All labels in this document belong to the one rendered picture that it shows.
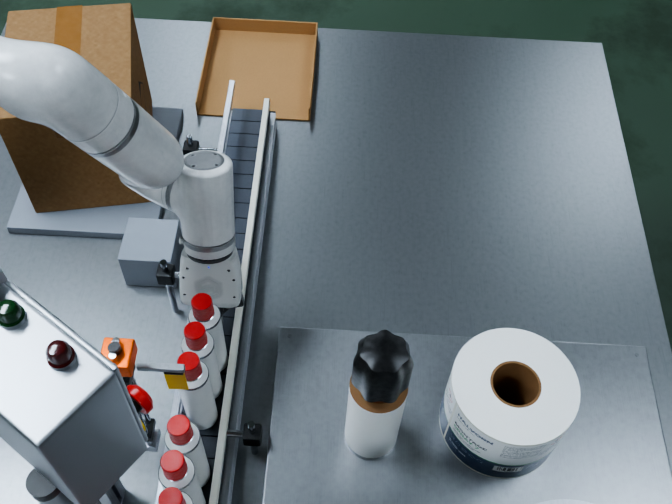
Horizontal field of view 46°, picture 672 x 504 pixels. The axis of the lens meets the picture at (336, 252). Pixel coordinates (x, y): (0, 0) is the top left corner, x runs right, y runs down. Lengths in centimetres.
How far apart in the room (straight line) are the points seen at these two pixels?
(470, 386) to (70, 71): 74
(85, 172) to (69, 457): 90
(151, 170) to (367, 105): 89
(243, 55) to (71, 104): 108
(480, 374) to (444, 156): 66
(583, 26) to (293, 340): 247
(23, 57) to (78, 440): 42
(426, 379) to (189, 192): 53
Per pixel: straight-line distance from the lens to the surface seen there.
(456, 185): 175
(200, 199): 121
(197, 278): 131
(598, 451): 144
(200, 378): 123
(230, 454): 136
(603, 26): 365
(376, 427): 123
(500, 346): 131
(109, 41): 163
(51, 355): 77
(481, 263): 163
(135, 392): 90
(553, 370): 131
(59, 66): 95
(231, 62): 199
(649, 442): 148
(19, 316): 81
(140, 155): 106
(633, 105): 333
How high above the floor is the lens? 214
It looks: 55 degrees down
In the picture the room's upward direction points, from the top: 3 degrees clockwise
